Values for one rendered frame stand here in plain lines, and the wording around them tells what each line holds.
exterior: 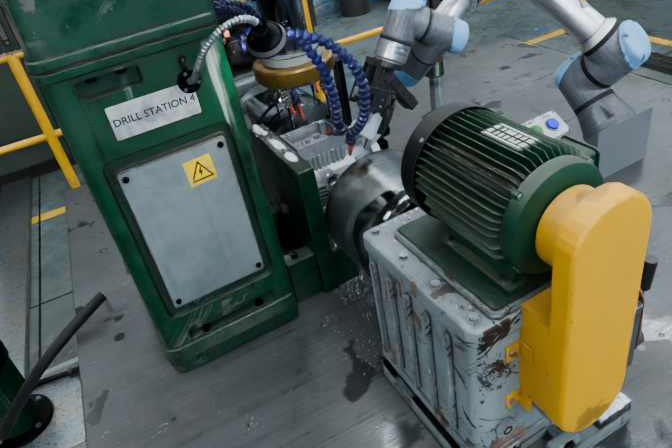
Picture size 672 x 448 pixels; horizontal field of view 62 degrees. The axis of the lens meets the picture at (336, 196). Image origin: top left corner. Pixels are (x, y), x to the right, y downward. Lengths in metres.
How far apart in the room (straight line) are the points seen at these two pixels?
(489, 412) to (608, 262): 0.31
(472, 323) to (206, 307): 0.63
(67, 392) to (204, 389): 0.82
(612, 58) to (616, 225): 1.02
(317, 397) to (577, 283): 0.65
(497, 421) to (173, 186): 0.67
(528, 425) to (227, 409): 0.58
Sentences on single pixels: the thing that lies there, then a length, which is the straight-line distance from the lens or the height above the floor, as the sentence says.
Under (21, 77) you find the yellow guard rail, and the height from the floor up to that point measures 0.92.
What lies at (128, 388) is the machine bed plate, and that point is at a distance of 1.36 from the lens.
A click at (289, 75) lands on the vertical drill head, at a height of 1.33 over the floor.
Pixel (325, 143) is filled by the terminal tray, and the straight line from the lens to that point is 1.30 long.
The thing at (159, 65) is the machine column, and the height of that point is 1.45.
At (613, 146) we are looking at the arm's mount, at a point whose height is 0.89.
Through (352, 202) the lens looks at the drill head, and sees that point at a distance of 1.08.
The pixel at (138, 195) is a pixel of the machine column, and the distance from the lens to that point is 1.05.
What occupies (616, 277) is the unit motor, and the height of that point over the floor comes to 1.23.
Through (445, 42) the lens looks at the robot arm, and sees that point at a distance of 1.32.
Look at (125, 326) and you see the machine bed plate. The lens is 1.51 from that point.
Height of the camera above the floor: 1.72
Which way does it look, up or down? 32 degrees down
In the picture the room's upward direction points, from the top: 11 degrees counter-clockwise
